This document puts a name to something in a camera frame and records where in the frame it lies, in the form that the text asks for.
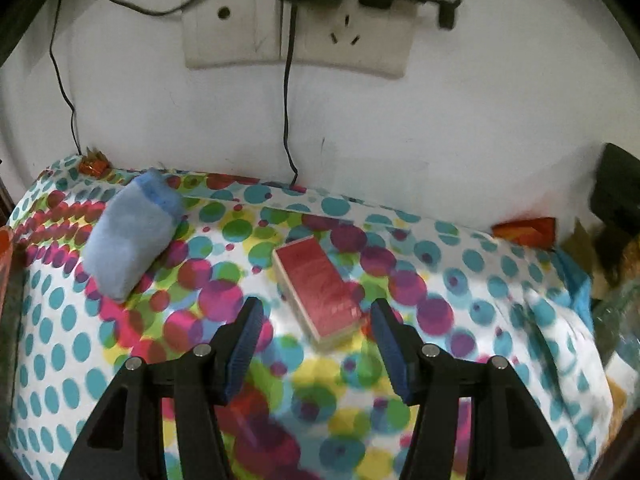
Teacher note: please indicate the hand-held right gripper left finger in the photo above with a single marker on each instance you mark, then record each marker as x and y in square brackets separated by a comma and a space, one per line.
[245, 350]

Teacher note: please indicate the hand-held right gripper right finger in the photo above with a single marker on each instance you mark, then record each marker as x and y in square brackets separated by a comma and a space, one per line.
[395, 355]

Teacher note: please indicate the red box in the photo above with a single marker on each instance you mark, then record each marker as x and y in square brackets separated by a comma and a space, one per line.
[317, 285]

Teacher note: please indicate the red round tray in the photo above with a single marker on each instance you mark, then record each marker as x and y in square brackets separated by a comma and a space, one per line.
[4, 252]

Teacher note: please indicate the polka dot cloth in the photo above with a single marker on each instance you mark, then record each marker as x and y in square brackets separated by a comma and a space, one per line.
[500, 310]

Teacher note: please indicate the blue rolled sock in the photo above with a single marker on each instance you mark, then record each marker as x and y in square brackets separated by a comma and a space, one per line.
[127, 235]

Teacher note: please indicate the orange packet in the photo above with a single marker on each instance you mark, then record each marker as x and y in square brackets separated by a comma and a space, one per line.
[527, 232]

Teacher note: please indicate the clear plastic bag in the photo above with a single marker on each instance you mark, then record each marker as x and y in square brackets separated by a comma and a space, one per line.
[617, 320]

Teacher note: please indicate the orange candy wrapper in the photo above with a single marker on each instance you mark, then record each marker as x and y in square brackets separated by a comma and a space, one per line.
[95, 164]

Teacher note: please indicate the dark object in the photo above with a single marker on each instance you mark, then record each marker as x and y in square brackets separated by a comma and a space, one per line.
[617, 190]

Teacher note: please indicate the white wall socket plate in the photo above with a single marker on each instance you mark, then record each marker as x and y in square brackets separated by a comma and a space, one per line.
[230, 40]

